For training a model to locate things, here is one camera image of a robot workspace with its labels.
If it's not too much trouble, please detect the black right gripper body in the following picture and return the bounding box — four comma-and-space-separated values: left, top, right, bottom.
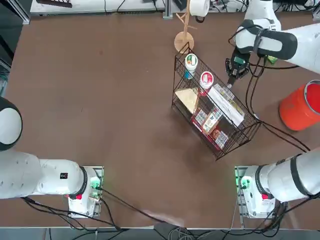
226, 48, 251, 74

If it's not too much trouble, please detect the orange bin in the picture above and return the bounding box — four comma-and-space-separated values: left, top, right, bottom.
278, 79, 320, 132

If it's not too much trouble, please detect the red-lid white jar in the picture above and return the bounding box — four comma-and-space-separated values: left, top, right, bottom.
199, 71, 215, 97

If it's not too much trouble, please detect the long white yellow box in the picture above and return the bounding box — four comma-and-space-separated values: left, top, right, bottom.
207, 83, 246, 127

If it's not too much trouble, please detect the green-lid white jar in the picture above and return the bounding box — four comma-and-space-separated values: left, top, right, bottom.
184, 53, 199, 76

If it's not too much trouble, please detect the wrapped triangle sandwich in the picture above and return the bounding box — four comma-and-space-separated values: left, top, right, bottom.
174, 86, 201, 115

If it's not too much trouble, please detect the orange snack box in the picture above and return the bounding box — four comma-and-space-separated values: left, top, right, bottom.
201, 112, 219, 135

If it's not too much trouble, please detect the wooden roll holder stand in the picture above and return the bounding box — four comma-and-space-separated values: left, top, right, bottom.
174, 0, 198, 55

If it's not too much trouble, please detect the red patterned snack box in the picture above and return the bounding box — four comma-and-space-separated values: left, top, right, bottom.
191, 108, 230, 151

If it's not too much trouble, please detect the white paper towel roll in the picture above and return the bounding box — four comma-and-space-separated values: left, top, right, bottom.
189, 0, 211, 18

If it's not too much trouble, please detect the white bench top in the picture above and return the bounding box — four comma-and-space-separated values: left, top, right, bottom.
29, 0, 166, 14

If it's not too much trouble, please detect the dark brown wooden rack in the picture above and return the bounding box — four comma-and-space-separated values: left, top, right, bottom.
36, 0, 73, 8

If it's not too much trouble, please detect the black wire shelf rack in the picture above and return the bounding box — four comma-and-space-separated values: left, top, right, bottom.
171, 41, 263, 161

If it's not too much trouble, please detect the aluminium profile post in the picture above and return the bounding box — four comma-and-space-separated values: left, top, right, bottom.
162, 0, 174, 19

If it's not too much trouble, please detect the black cable on table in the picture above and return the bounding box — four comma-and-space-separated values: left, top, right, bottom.
98, 186, 187, 230

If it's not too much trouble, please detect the aluminium frame rail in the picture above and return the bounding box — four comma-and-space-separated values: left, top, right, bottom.
9, 0, 31, 25

